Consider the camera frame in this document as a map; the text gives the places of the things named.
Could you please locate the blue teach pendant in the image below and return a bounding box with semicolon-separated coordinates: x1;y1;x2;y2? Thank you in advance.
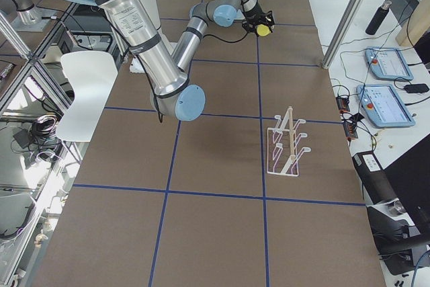
365;47;414;81
356;84;415;128

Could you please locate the black monitor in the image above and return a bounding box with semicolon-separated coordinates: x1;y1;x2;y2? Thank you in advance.
384;136;430;233

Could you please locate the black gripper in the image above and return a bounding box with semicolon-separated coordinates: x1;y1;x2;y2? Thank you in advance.
242;11;275;34

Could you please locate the black power adapter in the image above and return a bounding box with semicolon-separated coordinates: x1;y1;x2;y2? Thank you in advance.
404;83;429;93

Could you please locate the black labelled box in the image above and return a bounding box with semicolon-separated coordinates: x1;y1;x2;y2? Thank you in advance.
352;151;398;204

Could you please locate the far blue teach pendant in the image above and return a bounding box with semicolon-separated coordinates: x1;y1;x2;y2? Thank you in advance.
365;47;414;81

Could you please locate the near blue teach pendant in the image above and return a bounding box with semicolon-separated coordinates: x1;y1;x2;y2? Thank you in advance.
356;84;415;128

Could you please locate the yellow plastic cup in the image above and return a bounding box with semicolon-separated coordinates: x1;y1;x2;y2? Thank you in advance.
255;24;271;37

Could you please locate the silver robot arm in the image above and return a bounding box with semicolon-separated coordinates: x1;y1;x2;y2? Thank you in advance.
67;0;275;121

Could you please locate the white wire cup rack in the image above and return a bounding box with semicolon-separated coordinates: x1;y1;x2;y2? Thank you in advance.
266;106;312;177

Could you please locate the aluminium frame post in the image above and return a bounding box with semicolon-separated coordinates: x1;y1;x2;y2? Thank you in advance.
322;0;363;69

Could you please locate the white plastic chair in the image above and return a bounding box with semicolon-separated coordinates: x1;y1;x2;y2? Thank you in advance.
56;50;118;142

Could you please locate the black water bottle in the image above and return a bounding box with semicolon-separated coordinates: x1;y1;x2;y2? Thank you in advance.
365;0;392;35

